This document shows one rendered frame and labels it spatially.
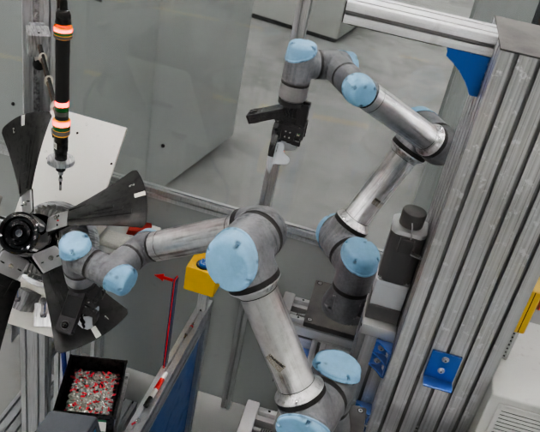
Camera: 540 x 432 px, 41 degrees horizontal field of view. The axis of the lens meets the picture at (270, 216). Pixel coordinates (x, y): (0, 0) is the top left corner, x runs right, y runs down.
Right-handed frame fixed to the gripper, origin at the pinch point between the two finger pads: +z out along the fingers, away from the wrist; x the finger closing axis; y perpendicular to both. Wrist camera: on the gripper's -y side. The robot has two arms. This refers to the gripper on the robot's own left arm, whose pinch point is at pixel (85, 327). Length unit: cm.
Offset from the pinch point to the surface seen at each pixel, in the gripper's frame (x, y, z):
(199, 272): -19.9, 34.7, 9.0
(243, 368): -32, 58, 100
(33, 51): 50, 72, -27
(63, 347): 3.1, -6.5, 1.6
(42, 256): 18.4, 12.8, -7.4
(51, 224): 19.3, 21.2, -11.9
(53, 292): 11.1, 4.8, -4.6
